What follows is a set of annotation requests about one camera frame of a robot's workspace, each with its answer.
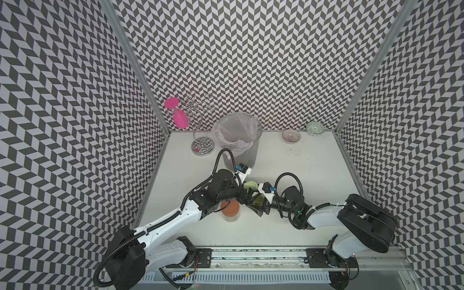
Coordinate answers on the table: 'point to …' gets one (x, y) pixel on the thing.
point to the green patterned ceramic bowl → (315, 128)
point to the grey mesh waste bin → (246, 155)
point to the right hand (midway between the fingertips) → (251, 196)
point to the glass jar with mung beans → (257, 201)
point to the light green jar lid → (250, 184)
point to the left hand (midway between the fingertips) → (253, 190)
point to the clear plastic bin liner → (236, 130)
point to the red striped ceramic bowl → (291, 136)
